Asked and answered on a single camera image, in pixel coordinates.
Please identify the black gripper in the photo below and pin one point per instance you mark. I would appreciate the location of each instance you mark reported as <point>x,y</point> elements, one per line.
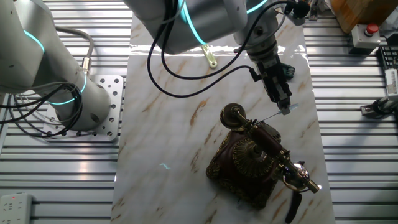
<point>270,73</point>

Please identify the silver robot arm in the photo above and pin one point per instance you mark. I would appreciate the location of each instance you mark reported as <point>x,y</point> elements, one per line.
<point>31,62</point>

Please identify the green hex key set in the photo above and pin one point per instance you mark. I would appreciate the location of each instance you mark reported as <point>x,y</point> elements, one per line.
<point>289,71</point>

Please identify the yellow-green fly swatter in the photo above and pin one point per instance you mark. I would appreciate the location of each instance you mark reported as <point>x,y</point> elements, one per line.
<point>212,62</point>

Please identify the black fuzzy microphone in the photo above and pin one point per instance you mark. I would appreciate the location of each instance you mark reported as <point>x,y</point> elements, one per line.
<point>301,8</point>

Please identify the small dark metal clamp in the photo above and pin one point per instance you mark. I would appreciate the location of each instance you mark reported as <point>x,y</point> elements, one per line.
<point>313,12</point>

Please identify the red emergency stop button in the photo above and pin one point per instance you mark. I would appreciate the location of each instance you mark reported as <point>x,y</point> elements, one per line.
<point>363,39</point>

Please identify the brown cardboard box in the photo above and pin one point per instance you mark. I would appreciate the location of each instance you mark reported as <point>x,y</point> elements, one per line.
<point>360,12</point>

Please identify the black keyboard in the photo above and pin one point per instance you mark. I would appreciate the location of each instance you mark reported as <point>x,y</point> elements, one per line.
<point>390,57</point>

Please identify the white crumpled sheet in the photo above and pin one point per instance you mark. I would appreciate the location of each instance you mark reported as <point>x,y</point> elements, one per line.
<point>391,26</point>

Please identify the white power strip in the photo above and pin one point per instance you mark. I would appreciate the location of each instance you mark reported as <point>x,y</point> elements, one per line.
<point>14,208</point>

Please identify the metal camera mount clamp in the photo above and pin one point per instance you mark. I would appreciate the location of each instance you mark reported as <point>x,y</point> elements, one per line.
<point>381,107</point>

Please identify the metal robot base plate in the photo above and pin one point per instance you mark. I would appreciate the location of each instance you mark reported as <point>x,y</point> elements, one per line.
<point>115,93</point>

